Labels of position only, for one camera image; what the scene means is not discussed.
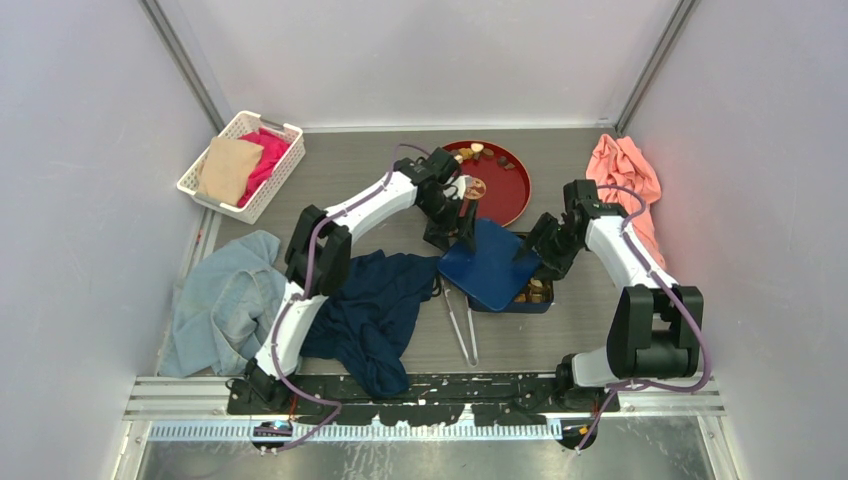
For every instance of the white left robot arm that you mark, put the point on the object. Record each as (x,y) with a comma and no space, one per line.
(319,253)

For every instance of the red round tray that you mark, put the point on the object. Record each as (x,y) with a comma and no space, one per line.
(500,182)

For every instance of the salmon pink cloth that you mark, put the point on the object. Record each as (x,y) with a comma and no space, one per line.
(620,162)

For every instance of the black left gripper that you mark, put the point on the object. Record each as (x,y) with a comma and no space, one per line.
(439,234)

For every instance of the dark blue cloth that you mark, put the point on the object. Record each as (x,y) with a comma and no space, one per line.
(368,323)

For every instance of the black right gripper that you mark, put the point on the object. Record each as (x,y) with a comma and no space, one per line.
(546,224)

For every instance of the beige cloth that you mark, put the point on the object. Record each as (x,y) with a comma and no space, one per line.
(226,169)

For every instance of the blue chocolate tin box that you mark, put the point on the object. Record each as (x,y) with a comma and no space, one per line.
(523,301)

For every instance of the pink magenta cloth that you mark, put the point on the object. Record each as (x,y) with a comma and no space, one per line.
(273,149)

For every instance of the clear plastic metal tongs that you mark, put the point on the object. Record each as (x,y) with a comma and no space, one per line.
(467,342)

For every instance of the light blue cloth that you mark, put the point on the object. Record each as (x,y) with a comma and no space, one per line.
(225,309)

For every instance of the blue tin lid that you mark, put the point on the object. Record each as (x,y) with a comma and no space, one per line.
(455,264)

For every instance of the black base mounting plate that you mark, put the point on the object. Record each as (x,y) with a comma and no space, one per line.
(493,399)

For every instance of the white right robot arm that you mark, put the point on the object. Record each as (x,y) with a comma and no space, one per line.
(655,338)

